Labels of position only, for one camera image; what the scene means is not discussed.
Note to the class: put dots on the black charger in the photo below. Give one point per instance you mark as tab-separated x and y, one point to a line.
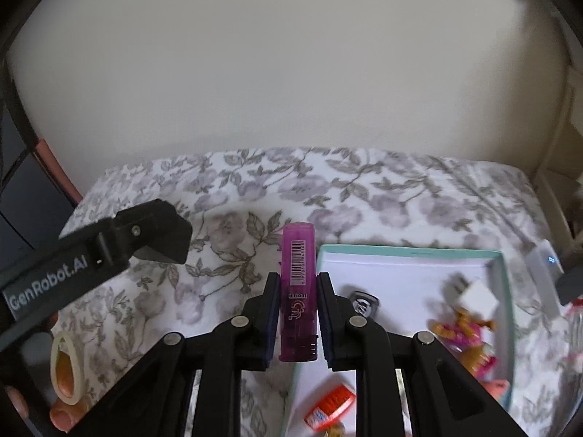
571	286

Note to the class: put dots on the black toy car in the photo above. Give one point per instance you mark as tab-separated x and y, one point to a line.
362	302

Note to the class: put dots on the cream tape roll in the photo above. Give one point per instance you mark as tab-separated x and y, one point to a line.
68	401

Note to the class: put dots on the purple lighter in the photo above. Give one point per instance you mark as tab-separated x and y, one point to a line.
298	282

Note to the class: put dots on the teal-edged white box tray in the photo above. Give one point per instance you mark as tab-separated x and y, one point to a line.
401	291

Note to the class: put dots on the white power strip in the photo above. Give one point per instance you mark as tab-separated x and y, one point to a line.
544	264

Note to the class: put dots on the person's left hand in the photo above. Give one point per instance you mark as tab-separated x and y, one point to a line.
68	419

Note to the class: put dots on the pink yellow toy dog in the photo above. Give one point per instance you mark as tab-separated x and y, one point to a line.
455	332

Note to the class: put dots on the white charger cube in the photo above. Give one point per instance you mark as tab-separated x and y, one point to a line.
478	298

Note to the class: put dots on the clear pouch with pens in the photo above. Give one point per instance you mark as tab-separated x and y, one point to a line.
575	327

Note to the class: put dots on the floral blanket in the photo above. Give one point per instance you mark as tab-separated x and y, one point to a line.
364	191

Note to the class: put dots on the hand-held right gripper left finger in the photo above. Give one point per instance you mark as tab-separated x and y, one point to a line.
273	318

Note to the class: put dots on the orange white small bottle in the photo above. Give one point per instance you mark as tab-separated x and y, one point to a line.
330	407

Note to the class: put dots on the cream shelf unit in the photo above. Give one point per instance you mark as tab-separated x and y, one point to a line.
558	154

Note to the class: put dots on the orange toy gun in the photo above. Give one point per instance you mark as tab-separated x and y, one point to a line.
496	389

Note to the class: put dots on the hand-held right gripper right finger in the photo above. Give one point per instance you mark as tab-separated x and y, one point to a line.
325	318

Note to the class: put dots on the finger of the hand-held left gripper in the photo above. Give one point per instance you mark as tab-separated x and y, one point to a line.
118	241

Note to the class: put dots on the dark cabinet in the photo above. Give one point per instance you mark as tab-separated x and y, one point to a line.
18	218

